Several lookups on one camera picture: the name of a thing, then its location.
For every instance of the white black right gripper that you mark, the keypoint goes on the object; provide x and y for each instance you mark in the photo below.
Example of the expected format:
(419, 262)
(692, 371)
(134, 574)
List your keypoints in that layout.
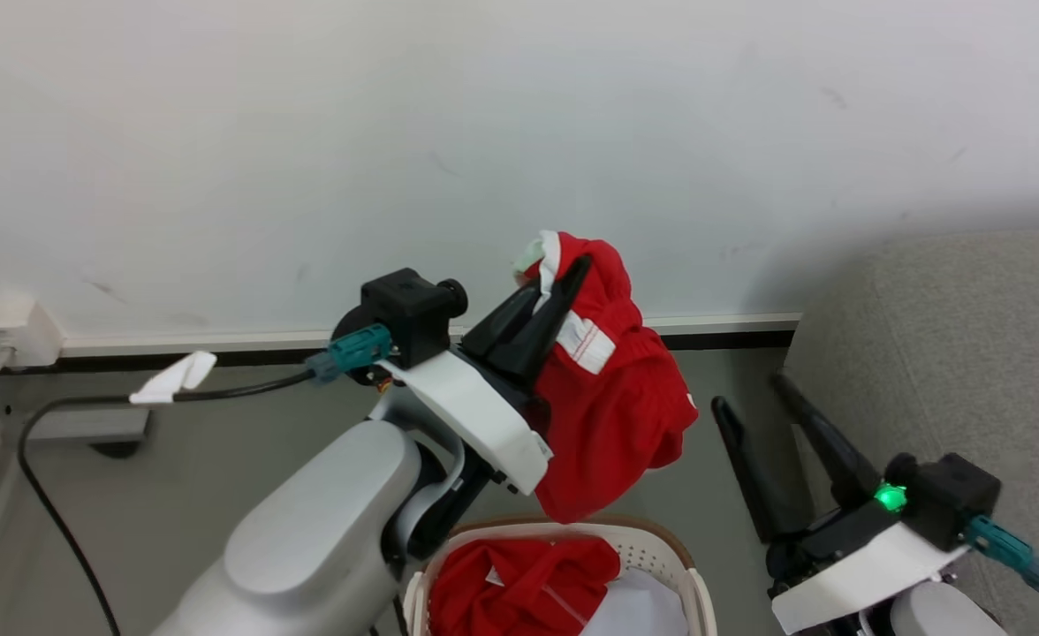
(855, 579)

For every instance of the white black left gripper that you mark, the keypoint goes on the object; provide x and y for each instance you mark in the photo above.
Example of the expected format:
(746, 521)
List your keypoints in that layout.
(475, 415)

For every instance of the red garment with white label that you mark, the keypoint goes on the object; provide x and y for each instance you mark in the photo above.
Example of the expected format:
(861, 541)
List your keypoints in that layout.
(612, 415)

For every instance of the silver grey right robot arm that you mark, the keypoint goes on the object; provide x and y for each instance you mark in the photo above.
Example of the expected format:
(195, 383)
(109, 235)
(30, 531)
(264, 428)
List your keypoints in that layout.
(939, 614)

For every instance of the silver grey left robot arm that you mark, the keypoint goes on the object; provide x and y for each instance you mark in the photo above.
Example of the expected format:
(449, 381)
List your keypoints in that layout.
(325, 521)

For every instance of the white plastic laundry basket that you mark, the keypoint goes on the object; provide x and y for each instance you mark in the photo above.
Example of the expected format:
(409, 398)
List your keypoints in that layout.
(661, 552)

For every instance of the grey fabric sofa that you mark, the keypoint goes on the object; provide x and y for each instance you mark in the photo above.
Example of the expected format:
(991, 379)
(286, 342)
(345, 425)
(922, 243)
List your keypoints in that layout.
(970, 353)

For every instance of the crumpled red garment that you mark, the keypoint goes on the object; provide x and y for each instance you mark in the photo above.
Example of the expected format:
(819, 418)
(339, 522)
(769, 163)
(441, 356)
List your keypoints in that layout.
(519, 587)

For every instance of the white and black baseboard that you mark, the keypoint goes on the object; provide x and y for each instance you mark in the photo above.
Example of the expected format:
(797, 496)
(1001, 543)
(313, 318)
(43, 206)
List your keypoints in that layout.
(246, 344)

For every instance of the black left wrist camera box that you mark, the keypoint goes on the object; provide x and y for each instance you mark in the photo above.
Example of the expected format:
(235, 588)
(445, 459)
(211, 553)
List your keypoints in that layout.
(405, 314)

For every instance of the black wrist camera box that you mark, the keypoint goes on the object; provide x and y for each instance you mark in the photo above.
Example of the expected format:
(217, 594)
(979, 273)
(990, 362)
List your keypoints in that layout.
(948, 499)
(405, 314)

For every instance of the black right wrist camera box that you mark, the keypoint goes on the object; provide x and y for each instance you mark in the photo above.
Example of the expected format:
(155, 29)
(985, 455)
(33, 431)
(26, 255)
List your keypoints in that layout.
(948, 499)

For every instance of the white wall socket box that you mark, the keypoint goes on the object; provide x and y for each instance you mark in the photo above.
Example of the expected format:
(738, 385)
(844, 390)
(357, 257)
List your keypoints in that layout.
(7, 331)

